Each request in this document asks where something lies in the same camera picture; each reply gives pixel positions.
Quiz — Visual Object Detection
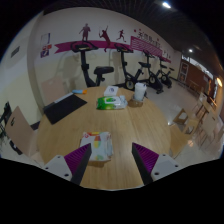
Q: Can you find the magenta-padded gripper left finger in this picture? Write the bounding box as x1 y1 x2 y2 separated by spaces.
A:
42 143 93 186

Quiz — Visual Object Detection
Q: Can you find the black flat mat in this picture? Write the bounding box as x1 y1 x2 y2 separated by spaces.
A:
43 92 89 126

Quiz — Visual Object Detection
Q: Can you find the white cup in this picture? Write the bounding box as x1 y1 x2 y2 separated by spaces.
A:
133 82 148 102

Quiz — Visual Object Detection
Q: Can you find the green wet wipes pack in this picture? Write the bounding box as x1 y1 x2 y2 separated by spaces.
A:
96 95 129 111

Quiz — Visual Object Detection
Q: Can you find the white tissue pack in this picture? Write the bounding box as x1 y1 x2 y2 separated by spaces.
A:
103 85 120 98

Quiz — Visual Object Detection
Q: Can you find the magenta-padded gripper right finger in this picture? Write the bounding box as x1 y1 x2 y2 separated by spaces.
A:
130 142 184 186

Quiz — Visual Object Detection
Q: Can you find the grey wall plaque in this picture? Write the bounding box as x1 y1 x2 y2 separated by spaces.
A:
10 45 21 59

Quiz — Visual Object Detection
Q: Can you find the blue and orange tube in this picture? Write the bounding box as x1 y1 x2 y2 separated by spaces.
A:
72 88 88 95

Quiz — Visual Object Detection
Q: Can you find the black exercise bike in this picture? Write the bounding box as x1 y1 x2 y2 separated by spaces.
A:
158 56 175 90
142 49 165 95
114 43 151 92
70 41 115 88

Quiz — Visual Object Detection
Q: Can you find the brown round coaster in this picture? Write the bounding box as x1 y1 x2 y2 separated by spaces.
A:
128 96 145 108

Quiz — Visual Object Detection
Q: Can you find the group of wooden chairs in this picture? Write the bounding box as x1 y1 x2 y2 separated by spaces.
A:
169 91 224 159

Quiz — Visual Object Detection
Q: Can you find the white colourful printed towel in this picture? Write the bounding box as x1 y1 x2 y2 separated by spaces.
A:
79 130 115 163

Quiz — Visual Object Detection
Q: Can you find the white wall poster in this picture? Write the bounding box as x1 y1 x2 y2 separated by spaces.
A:
40 32 52 46

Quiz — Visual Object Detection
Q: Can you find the beige chair with handle hole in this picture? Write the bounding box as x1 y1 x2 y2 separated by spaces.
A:
40 78 68 106
4 105 39 158

